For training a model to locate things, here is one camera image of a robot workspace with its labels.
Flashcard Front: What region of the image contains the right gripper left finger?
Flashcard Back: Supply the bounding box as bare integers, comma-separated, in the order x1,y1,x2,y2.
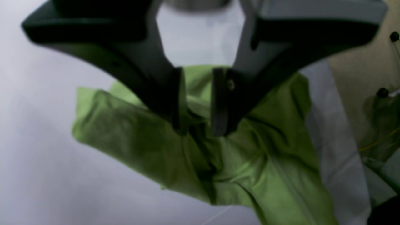
22,0,188,135

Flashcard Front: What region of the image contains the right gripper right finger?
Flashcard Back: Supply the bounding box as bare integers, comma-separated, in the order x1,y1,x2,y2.
211,0,388,136

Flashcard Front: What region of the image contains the green T-shirt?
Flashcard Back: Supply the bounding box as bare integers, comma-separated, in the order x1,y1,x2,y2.
72,65,338,225

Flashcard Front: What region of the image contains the yellow cable on floor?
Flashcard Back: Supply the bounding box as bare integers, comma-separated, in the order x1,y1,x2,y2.
358,127,400,153

